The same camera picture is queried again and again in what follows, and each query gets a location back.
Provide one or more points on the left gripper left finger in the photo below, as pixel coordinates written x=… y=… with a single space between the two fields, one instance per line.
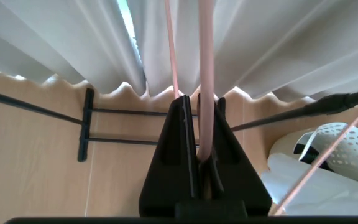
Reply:
x=169 y=174

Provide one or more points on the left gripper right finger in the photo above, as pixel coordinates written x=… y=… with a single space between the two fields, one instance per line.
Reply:
x=238 y=180

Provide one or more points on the white printed t-shirt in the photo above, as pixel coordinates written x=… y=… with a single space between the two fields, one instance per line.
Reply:
x=328 y=196

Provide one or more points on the black clothes rack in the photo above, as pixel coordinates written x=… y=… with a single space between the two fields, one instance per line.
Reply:
x=85 y=124

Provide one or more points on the white laundry basket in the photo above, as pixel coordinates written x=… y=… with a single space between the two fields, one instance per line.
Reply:
x=353 y=149

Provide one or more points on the beige curtain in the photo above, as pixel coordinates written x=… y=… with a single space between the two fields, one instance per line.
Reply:
x=57 y=37

